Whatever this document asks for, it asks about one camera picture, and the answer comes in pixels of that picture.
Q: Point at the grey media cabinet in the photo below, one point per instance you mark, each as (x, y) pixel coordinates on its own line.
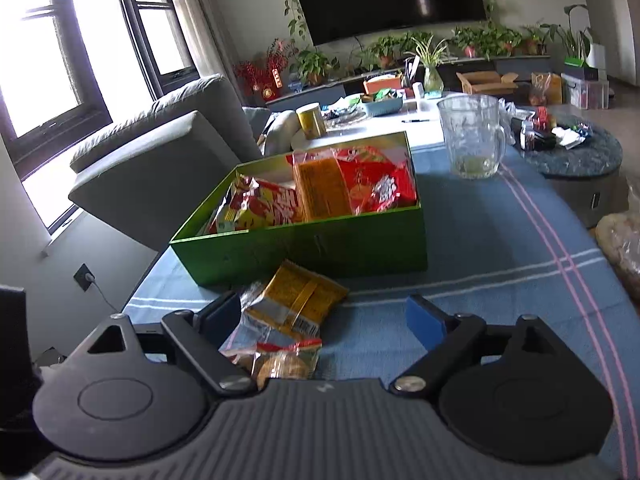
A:
(330, 92)

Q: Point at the wall socket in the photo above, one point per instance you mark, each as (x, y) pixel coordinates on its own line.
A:
(84, 277)

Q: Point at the tall leafy plant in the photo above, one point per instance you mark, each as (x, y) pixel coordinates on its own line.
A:
(575, 35)

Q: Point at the clear storage box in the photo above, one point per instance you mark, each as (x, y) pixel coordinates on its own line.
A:
(585, 91)

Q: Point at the potted green plant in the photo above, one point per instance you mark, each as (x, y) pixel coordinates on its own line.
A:
(315, 67)
(384, 50)

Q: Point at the glass vase with plant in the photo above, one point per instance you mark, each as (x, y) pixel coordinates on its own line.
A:
(432, 77)

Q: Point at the black television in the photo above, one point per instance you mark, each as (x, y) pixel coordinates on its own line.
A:
(390, 0)

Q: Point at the beige cushion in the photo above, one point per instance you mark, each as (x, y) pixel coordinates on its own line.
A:
(280, 132)

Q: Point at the red yellow snack packet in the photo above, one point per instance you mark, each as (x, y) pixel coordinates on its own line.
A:
(260, 207)

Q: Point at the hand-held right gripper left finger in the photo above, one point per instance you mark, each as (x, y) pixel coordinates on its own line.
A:
(225, 316)

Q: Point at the round dark stone table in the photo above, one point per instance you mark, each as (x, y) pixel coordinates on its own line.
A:
(580, 160)

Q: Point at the large red biscuit packet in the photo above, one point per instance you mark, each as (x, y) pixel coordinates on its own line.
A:
(365, 162)

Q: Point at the white coffee table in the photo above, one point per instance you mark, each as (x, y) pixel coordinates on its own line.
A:
(400, 127)

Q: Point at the white appliance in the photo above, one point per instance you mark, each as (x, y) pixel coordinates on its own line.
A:
(596, 56)

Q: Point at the orange green pea snack packet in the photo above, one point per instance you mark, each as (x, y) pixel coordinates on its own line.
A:
(322, 190)

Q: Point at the red festive decoration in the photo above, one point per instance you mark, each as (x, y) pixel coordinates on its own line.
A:
(262, 72)

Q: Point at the beige curtain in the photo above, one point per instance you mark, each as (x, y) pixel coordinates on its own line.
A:
(195, 15)

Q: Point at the blue basket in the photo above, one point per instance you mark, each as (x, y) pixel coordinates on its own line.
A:
(382, 106)

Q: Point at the blue striped tablecloth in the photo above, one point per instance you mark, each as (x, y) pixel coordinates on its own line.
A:
(490, 240)

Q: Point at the plastic bag of bread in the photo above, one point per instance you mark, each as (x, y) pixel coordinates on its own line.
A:
(620, 255)

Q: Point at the grey sofa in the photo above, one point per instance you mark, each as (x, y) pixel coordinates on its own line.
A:
(160, 160)

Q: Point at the yellow can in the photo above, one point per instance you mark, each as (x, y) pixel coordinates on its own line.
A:
(311, 121)

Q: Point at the green cardboard box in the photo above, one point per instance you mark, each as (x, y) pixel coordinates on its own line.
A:
(320, 247)

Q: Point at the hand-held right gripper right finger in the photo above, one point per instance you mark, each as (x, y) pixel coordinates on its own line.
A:
(425, 320)

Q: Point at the clear biscuit packet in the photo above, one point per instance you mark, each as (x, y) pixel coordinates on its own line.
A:
(285, 365)

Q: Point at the dark framed window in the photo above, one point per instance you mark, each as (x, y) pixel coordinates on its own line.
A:
(45, 60)

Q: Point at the glass pitcher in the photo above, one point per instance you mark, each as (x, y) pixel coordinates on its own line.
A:
(470, 135)

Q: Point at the orange bag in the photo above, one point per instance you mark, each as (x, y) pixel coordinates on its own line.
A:
(546, 89)

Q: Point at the black pen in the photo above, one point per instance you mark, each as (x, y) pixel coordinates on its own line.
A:
(415, 120)

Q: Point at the row of potted plants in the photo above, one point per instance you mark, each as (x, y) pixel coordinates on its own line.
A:
(487, 40)

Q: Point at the open cardboard box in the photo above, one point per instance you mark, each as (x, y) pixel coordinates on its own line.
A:
(485, 82)

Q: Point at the trailing vine plant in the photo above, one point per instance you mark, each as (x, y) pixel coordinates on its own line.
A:
(295, 5)

